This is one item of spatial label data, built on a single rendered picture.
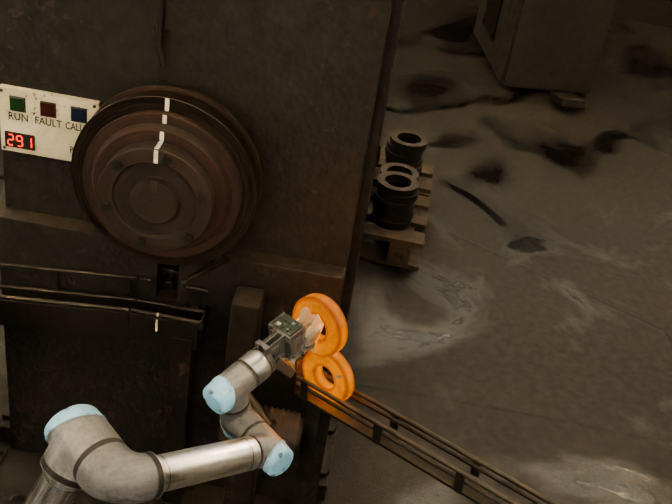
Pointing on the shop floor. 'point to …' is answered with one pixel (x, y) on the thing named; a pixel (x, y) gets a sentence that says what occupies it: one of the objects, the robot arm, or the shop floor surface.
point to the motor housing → (240, 483)
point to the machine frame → (60, 377)
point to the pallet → (398, 201)
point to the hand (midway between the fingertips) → (320, 318)
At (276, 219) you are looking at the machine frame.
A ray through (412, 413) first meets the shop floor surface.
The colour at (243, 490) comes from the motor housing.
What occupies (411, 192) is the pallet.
